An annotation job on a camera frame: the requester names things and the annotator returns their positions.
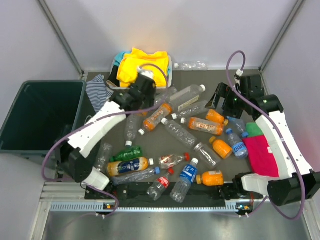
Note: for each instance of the orange bottle with dark label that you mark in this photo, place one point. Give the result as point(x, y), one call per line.
point(135, 165)

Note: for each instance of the orange bottle tall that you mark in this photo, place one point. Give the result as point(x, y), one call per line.
point(152, 122)

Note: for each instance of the grey cable duct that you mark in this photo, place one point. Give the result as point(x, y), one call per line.
point(230, 207)

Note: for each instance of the orange bottle with white label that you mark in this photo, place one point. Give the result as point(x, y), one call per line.
point(202, 125)

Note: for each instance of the red cap crushed bottle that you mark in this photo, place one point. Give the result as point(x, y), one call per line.
point(171, 160)

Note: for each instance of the clear bottle blue cap front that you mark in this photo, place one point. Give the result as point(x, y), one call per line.
point(135, 176)

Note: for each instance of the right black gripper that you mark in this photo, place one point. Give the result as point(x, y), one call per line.
point(223, 91)

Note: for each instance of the clear crushed bottle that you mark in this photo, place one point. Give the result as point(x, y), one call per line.
point(179, 133)

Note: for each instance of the yellow cloth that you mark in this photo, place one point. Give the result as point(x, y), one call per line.
point(128, 66)

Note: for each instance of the large clear bottle with label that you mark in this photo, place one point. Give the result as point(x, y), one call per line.
point(186, 97)

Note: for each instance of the clear ribbed bottle middle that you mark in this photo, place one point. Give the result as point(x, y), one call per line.
point(190, 111)

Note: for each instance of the blue label water bottle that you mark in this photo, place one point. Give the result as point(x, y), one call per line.
point(186, 178)

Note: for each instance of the white plastic basket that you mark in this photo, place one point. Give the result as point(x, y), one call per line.
point(169, 81)

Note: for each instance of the crushed green bottle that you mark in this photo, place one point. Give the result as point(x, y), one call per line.
point(127, 154)

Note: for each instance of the blue label bottle right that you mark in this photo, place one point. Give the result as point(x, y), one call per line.
point(238, 147)

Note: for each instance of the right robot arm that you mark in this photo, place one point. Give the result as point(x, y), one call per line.
point(289, 175)

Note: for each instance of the magenta cloth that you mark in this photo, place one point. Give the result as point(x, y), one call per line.
point(261, 157)

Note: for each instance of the clear jar without cap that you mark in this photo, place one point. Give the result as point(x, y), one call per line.
point(206, 154)

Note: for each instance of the teal cloth in basket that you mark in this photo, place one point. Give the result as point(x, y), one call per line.
point(119, 57)

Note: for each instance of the blue cap bottle by right arm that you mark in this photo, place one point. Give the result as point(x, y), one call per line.
point(240, 125)

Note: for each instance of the green cloth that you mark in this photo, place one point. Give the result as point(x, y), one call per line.
point(253, 129)

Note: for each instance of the red cap cola bottle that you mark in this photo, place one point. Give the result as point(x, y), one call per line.
point(160, 185)

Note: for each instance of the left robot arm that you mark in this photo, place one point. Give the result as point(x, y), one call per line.
point(73, 152)

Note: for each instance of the orange bottle near front edge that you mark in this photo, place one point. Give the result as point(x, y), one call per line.
point(210, 178)

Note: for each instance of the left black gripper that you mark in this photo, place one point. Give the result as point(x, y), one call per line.
point(151, 97)

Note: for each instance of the clear bottle white cap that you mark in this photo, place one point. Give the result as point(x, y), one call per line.
point(132, 127)

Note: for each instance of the blue striped cloth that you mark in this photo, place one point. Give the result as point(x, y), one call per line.
point(98, 92)

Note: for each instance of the dark green plastic bin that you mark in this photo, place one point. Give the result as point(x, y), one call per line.
point(43, 112)

